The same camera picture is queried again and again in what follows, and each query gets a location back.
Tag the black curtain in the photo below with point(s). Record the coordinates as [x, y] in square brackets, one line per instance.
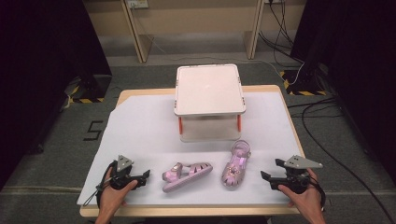
[361, 62]
[40, 77]

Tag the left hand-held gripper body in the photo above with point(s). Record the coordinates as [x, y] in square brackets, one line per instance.
[124, 165]

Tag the white wall socket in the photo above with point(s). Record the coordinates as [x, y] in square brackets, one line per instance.
[137, 3]

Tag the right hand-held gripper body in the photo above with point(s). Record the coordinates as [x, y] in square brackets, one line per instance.
[300, 163]

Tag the black yellow striped stand base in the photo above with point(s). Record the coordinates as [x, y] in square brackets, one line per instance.
[88, 91]
[303, 84]

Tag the white two-tier shoe rack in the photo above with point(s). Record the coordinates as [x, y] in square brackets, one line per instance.
[208, 90]

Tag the light wooden desk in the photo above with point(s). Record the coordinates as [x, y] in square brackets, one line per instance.
[140, 37]

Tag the person's left hand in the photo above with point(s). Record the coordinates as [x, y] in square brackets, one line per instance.
[112, 199]

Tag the pink jelly sandal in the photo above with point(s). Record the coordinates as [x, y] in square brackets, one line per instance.
[235, 165]
[186, 176]

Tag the person's right hand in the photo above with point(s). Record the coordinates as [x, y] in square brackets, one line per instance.
[306, 199]

